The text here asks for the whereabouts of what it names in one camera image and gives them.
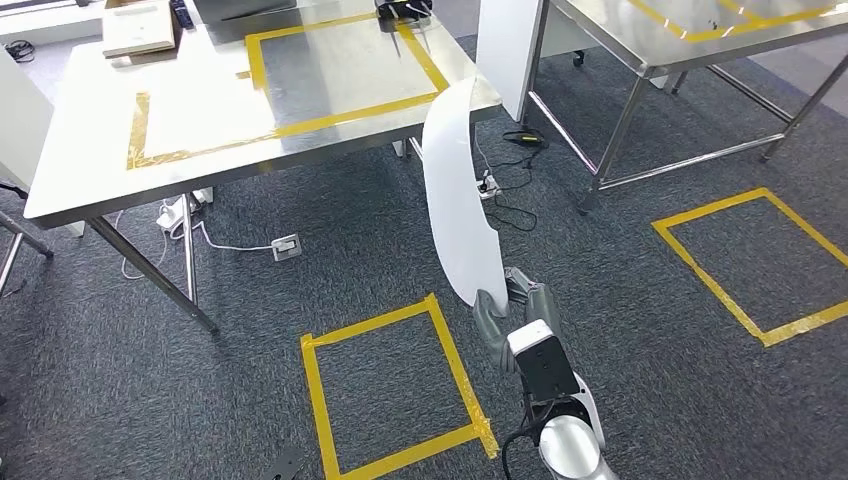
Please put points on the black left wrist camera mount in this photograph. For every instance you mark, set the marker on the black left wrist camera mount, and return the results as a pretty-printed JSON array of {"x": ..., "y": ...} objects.
[{"x": 285, "y": 467}]

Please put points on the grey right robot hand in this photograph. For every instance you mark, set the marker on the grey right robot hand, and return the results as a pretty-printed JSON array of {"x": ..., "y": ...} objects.
[{"x": 546, "y": 308}]

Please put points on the white power strip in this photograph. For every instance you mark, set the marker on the white power strip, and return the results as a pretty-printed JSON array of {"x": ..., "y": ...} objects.
[
  {"x": 489, "y": 187},
  {"x": 173, "y": 215}
]

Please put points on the black equipment box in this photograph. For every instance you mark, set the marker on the black equipment box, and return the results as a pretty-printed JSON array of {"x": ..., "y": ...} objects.
[{"x": 401, "y": 8}]

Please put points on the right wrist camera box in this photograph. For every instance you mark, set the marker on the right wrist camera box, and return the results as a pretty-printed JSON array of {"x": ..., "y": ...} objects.
[{"x": 546, "y": 368}]

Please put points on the white curved plastic part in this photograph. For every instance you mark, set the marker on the white curved plastic part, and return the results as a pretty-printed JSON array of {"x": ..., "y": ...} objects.
[{"x": 457, "y": 199}]

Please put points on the yellow tape frame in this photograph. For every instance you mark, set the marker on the yellow tape frame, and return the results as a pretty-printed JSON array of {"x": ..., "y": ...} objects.
[
  {"x": 729, "y": 29},
  {"x": 138, "y": 132}
]

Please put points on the stainless steel workbench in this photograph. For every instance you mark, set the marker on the stainless steel workbench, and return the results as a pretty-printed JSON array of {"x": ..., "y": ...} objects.
[
  {"x": 616, "y": 33},
  {"x": 199, "y": 112}
]

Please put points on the black power adapter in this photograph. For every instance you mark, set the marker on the black power adapter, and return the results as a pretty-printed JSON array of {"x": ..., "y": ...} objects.
[{"x": 526, "y": 139}]

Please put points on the white partition panel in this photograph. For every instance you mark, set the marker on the white partition panel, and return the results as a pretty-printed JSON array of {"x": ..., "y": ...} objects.
[{"x": 507, "y": 53}]

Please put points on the white floor socket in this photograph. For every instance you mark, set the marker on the white floor socket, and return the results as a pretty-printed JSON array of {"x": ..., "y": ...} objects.
[{"x": 286, "y": 247}]

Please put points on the steel furniture leg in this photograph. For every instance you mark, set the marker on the steel furniture leg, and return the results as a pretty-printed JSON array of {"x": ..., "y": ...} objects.
[{"x": 26, "y": 240}]

